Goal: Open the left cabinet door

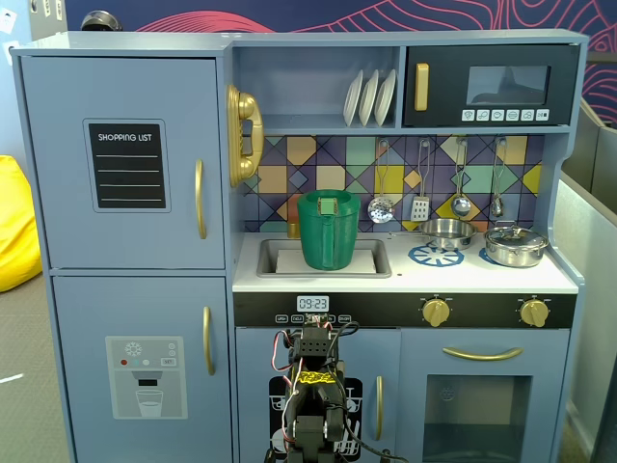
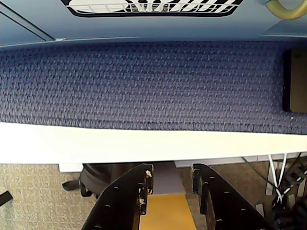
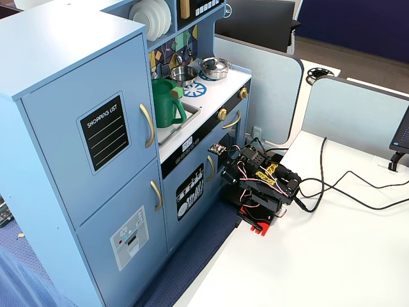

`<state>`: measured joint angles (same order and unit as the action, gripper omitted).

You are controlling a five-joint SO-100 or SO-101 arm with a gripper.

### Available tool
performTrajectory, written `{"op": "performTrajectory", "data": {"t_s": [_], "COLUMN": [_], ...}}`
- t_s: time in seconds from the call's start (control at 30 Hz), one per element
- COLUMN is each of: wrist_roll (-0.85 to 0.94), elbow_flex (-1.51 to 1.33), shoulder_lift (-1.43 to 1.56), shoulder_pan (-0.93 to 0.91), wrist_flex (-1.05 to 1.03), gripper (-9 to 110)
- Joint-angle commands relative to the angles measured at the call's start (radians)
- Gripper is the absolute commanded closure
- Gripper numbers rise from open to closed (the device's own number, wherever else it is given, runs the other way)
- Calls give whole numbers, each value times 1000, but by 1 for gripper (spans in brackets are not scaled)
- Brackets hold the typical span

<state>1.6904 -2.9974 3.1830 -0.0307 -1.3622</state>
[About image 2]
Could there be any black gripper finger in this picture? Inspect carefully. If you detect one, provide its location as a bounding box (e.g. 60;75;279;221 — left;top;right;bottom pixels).
81;163;154;230
190;163;280;230

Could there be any blue door with dishwasher print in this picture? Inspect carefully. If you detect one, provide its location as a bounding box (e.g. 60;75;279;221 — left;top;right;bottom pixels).
0;0;307;43

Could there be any blue door with dispenser print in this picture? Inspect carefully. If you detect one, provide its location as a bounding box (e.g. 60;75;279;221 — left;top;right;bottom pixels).
0;11;53;46

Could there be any dark grey chair base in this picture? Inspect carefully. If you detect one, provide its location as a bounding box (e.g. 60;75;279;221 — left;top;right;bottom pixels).
62;163;135;198

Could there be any yellow flat board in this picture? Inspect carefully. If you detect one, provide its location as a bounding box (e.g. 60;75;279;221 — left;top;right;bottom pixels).
140;194;196;230

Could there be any grey table leg panel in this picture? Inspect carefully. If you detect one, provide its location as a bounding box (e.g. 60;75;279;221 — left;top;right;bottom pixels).
153;161;187;195

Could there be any dark brown flat box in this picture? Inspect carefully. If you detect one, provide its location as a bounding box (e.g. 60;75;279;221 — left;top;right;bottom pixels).
282;47;307;114

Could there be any blue wooden play kitchen body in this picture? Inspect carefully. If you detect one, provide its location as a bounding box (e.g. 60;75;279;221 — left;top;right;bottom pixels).
0;0;307;48

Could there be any white cable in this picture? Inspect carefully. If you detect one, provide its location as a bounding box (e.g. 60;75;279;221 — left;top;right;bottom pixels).
278;153;288;195
268;154;282;204

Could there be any white table frame bracket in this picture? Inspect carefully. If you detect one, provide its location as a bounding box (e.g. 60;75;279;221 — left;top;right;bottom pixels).
59;163;84;173

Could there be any black strap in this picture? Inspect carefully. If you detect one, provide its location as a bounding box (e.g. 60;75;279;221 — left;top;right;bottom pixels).
0;191;12;207

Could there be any gold dishwasher door handle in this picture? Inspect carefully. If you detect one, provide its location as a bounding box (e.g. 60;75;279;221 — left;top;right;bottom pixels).
263;0;307;20

